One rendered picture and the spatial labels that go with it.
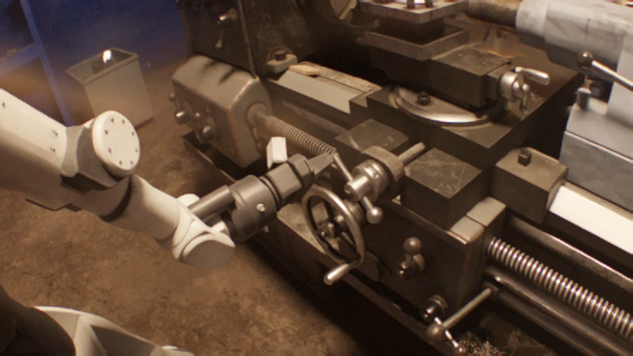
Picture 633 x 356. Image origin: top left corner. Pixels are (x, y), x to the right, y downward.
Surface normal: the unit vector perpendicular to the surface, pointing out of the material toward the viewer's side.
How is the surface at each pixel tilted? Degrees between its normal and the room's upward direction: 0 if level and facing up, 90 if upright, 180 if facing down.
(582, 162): 90
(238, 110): 90
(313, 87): 36
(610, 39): 86
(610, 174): 90
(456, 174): 0
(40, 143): 75
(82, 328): 46
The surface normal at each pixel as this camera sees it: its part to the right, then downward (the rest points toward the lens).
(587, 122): -0.74, 0.02
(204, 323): -0.14, -0.80
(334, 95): -0.56, -0.39
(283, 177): 0.29, -0.37
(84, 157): 0.92, -0.29
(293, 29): 0.62, 0.39
